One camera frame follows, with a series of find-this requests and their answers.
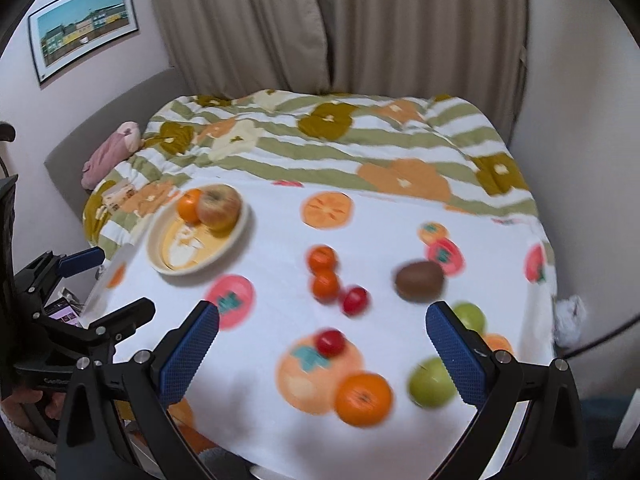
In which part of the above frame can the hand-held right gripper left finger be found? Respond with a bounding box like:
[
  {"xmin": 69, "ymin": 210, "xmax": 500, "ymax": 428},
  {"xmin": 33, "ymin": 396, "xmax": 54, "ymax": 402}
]
[{"xmin": 57, "ymin": 300, "xmax": 221, "ymax": 480}]

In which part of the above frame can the beige curtain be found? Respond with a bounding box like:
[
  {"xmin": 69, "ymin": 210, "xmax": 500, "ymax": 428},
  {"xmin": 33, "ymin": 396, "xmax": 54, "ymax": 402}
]
[{"xmin": 142, "ymin": 0, "xmax": 531, "ymax": 141}]

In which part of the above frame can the red-yellow apple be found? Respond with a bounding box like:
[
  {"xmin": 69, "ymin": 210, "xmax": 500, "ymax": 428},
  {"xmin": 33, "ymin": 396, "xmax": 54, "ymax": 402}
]
[{"xmin": 196, "ymin": 185, "xmax": 243, "ymax": 233}]

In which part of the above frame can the green apple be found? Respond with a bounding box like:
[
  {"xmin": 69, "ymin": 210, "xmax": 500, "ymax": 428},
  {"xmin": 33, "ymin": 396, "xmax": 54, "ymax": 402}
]
[
  {"xmin": 450, "ymin": 301, "xmax": 487, "ymax": 336},
  {"xmin": 407, "ymin": 356, "xmax": 458, "ymax": 408}
]

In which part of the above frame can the small red fruit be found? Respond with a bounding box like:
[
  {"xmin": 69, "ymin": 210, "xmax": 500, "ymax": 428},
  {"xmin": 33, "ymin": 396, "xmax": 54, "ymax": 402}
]
[
  {"xmin": 315, "ymin": 328, "xmax": 347, "ymax": 358},
  {"xmin": 341, "ymin": 285, "xmax": 371, "ymax": 317}
]

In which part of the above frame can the small mandarin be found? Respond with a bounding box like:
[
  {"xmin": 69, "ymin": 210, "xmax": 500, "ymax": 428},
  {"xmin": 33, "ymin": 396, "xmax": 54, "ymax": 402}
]
[
  {"xmin": 306, "ymin": 245, "xmax": 340, "ymax": 277},
  {"xmin": 311, "ymin": 270, "xmax": 342, "ymax": 305}
]

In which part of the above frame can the brown kiwi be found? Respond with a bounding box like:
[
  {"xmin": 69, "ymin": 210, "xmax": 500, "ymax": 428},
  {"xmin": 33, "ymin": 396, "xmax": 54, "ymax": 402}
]
[{"xmin": 394, "ymin": 260, "xmax": 446, "ymax": 303}]

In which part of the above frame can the person's left hand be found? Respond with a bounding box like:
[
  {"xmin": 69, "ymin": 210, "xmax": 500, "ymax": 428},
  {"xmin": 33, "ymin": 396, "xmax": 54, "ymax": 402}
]
[{"xmin": 0, "ymin": 389, "xmax": 67, "ymax": 433}]

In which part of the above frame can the framed wall poster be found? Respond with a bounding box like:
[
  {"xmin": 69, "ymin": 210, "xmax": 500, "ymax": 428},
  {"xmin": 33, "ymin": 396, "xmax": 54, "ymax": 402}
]
[{"xmin": 27, "ymin": 0, "xmax": 141, "ymax": 88}]

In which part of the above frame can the white fruit print cloth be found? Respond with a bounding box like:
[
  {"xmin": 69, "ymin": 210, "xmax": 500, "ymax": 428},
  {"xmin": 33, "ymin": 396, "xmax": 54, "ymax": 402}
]
[{"xmin": 82, "ymin": 167, "xmax": 558, "ymax": 466}]

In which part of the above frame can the beige padded headboard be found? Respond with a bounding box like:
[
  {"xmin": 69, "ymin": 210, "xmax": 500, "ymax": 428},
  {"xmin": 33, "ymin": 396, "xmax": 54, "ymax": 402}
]
[{"xmin": 44, "ymin": 67, "xmax": 186, "ymax": 221}]

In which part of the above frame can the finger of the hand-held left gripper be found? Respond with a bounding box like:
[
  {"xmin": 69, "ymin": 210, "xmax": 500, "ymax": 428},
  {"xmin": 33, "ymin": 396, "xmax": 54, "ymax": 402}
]
[
  {"xmin": 30, "ymin": 297, "xmax": 156, "ymax": 361},
  {"xmin": 14, "ymin": 247, "xmax": 106, "ymax": 293}
]

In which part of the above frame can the pink plush toy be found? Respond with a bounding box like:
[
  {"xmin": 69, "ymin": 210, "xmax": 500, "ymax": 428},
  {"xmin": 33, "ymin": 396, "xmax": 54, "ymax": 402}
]
[{"xmin": 81, "ymin": 121, "xmax": 143, "ymax": 190}]

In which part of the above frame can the cream bowl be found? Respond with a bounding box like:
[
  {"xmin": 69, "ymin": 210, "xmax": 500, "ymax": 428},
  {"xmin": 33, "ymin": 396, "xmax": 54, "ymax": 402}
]
[{"xmin": 146, "ymin": 187, "xmax": 251, "ymax": 277}]

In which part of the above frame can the person's left forearm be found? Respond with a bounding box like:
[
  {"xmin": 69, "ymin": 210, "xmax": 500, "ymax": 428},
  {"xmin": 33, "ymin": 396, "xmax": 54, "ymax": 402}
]
[{"xmin": 0, "ymin": 410, "xmax": 57, "ymax": 480}]

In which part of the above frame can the green striped floral blanket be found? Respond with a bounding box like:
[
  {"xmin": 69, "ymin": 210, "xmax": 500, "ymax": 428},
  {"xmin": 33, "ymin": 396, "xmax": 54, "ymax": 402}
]
[{"xmin": 82, "ymin": 89, "xmax": 538, "ymax": 261}]

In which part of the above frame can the white furniture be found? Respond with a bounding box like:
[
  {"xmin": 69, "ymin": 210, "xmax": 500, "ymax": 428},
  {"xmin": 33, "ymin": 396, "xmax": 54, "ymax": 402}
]
[{"xmin": 612, "ymin": 395, "xmax": 640, "ymax": 451}]

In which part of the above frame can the black cable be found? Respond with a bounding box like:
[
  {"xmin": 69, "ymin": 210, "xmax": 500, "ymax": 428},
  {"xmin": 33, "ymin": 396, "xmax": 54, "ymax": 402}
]
[{"xmin": 555, "ymin": 310, "xmax": 640, "ymax": 361}]

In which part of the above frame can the large orange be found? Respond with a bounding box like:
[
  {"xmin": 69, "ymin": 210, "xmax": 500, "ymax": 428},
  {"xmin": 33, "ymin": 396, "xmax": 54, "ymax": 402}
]
[{"xmin": 334, "ymin": 371, "xmax": 394, "ymax": 428}]

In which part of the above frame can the pink flat item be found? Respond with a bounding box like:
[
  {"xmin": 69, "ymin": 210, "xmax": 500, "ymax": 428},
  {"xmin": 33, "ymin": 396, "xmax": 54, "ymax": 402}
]
[{"xmin": 44, "ymin": 297, "xmax": 83, "ymax": 328}]

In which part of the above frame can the small printed packet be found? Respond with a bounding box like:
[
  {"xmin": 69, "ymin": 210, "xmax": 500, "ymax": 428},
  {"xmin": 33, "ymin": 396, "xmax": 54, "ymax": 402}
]
[{"xmin": 100, "ymin": 182, "xmax": 138, "ymax": 216}]

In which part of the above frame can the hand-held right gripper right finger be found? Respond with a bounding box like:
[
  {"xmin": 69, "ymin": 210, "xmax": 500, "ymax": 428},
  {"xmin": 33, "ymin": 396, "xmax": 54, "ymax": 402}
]
[{"xmin": 425, "ymin": 301, "xmax": 586, "ymax": 480}]

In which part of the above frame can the crumpled white tissue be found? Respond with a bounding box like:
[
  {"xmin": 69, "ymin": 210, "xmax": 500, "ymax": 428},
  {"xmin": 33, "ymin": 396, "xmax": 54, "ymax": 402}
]
[{"xmin": 552, "ymin": 296, "xmax": 587, "ymax": 348}]

